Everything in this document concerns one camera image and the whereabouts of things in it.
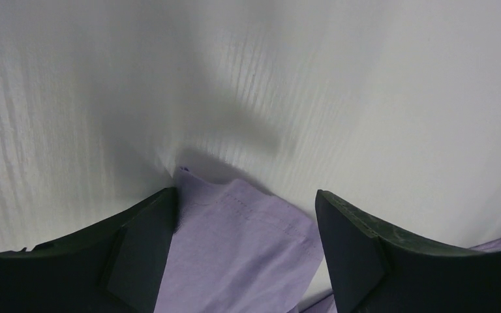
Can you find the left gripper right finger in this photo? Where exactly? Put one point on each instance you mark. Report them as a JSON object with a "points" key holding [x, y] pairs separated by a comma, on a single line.
{"points": [[375, 266]]}

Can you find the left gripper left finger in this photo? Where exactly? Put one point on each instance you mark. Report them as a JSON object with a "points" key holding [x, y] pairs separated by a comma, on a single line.
{"points": [[115, 265]]}

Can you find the purple t shirt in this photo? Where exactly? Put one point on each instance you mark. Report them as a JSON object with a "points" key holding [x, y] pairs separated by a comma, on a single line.
{"points": [[239, 250]]}

